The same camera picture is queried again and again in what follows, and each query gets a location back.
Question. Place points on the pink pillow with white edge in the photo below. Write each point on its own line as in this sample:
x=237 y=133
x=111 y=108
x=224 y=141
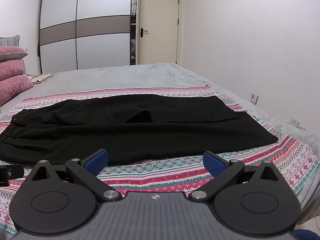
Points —
x=11 y=53

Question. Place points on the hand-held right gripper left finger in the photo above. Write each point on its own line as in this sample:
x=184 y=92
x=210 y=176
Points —
x=97 y=161

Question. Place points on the white and brown wardrobe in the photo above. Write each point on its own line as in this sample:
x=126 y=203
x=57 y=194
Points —
x=100 y=25

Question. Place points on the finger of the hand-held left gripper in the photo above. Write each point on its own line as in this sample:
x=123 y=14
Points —
x=11 y=175

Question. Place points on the white wall socket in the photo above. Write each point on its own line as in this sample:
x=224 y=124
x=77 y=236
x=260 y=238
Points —
x=295 y=121
x=254 y=98

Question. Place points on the blue cloth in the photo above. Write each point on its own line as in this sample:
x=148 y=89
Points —
x=301 y=235

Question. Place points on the folded beige cloth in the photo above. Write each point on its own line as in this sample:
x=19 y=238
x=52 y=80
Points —
x=42 y=78

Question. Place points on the cream door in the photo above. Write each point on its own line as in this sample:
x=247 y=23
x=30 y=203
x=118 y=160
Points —
x=160 y=25

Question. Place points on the black pants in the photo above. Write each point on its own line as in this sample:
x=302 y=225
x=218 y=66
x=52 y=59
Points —
x=150 y=135

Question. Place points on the patterned red white blanket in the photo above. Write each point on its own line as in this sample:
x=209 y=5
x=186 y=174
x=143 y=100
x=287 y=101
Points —
x=287 y=155

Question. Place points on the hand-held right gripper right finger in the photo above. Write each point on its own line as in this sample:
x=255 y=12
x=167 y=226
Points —
x=213 y=162

